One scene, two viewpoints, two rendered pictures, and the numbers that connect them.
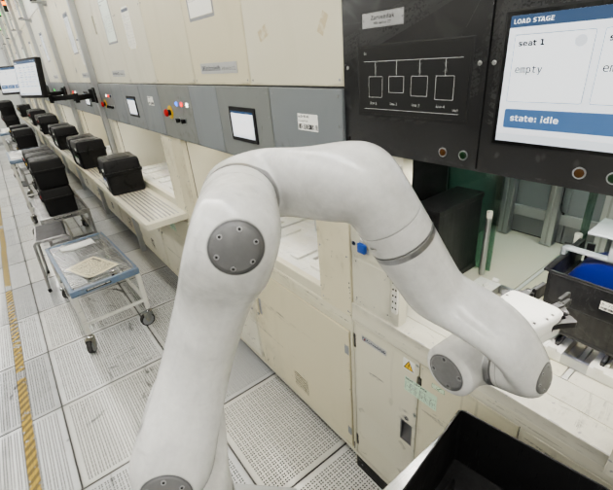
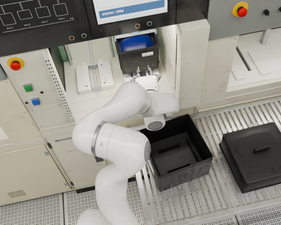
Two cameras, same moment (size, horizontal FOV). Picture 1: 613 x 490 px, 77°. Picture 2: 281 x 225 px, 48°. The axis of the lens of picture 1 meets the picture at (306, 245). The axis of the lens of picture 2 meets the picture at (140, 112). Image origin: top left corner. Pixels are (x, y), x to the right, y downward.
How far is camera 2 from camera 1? 0.75 m
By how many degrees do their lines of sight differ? 52
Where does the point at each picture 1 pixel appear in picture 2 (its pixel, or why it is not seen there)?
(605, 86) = not seen: outside the picture
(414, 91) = (41, 15)
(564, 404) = not seen: hidden behind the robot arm
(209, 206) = (136, 148)
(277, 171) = (107, 117)
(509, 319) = (169, 97)
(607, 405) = (161, 87)
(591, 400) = not seen: hidden behind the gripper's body
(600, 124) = (139, 7)
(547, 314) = (154, 80)
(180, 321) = (117, 193)
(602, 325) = (145, 61)
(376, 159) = (139, 89)
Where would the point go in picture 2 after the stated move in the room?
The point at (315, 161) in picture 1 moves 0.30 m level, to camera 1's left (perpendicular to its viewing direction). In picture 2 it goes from (127, 105) to (72, 199)
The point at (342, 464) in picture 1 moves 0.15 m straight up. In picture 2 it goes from (71, 201) to (66, 193)
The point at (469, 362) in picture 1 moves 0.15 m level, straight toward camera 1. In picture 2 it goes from (161, 117) to (187, 141)
